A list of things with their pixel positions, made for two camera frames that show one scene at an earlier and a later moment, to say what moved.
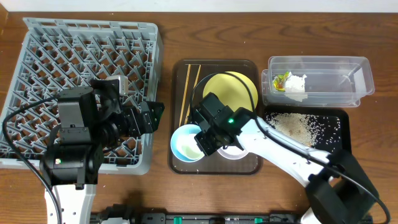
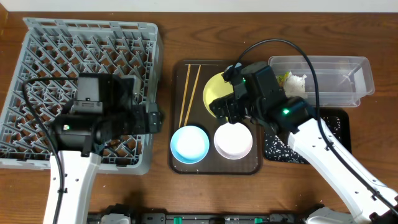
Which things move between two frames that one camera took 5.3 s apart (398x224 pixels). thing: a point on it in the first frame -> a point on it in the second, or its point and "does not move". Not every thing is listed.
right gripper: x=206 y=143 -> x=224 y=107
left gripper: x=144 y=121 does not move
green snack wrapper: x=279 y=81 does not move
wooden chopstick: x=194 y=86 does not move
